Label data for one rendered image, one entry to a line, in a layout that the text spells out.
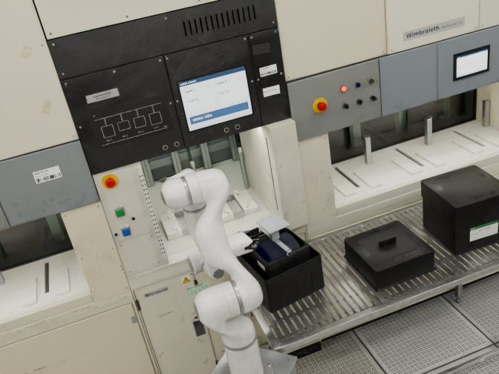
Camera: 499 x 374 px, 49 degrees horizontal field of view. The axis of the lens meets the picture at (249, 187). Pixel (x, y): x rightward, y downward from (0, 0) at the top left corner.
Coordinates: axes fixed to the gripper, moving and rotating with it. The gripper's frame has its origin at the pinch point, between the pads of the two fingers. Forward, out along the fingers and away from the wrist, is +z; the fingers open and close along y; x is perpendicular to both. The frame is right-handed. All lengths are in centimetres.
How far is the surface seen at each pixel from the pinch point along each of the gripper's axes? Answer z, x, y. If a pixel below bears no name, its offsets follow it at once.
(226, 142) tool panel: 38, -5, -112
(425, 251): 59, -20, 32
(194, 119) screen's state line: -7, 46, -29
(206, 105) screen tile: -1, 51, -28
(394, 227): 62, -19, 10
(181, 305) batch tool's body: -32, -43, -34
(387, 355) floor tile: 61, -105, 1
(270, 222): 6.2, 2.8, -0.5
